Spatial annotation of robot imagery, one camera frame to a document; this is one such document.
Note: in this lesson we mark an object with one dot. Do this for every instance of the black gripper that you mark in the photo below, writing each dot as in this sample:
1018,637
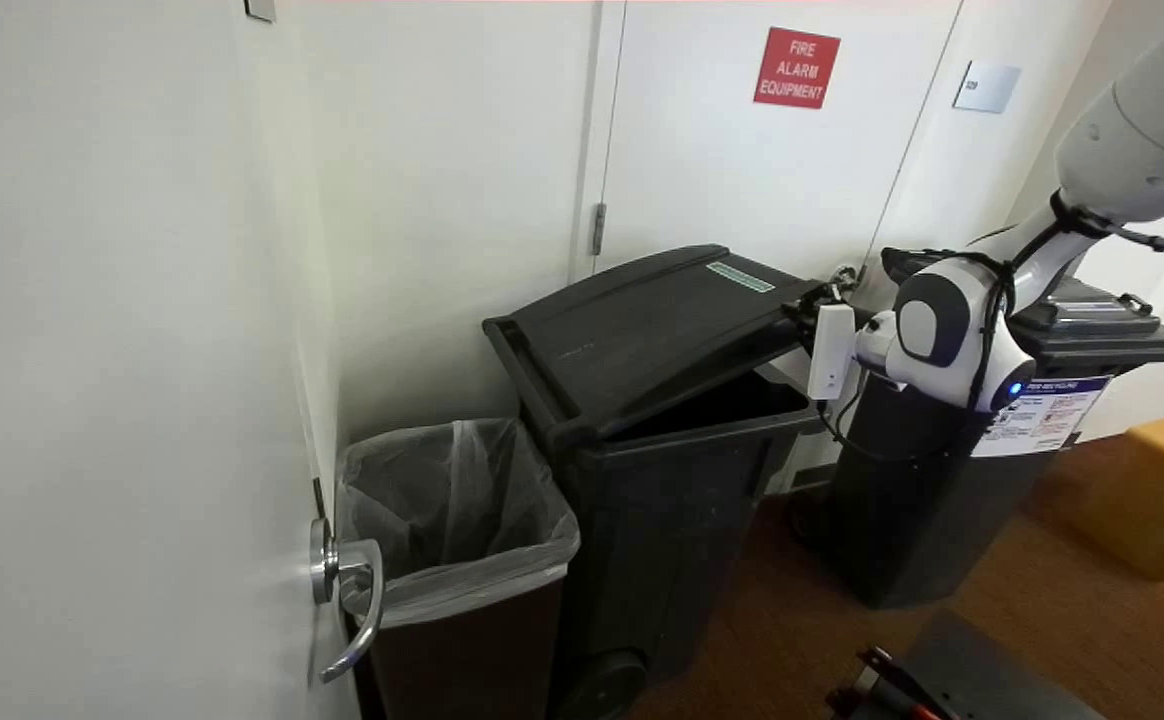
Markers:
847,282

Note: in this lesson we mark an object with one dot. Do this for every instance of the black bin lid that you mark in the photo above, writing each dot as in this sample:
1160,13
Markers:
642,337

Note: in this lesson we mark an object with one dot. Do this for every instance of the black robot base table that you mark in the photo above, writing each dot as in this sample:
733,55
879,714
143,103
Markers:
974,672

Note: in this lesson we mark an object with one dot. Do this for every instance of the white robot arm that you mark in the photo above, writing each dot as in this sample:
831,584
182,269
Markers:
945,329

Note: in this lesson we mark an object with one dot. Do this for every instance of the black wheeled bin body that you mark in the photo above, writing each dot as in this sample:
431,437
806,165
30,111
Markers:
661,519

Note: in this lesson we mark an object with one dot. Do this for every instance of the small bin with clear liner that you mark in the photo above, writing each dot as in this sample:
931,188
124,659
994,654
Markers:
479,547

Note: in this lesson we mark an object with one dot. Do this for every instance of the red fire alarm sign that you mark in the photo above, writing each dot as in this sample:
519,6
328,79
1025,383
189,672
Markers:
792,68

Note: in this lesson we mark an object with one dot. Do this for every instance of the silver door hinge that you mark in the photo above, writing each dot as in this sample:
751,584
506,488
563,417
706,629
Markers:
596,231

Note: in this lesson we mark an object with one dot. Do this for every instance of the wooden box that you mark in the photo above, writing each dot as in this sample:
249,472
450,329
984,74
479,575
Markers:
1120,511

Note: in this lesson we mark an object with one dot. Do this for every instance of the left black orange clamp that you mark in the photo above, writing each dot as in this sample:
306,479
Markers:
909,684

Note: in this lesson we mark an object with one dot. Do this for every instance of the grey wall plate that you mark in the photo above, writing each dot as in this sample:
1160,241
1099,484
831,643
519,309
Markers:
984,86

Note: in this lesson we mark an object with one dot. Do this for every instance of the silver door lever handle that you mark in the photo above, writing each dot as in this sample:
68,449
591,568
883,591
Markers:
350,575

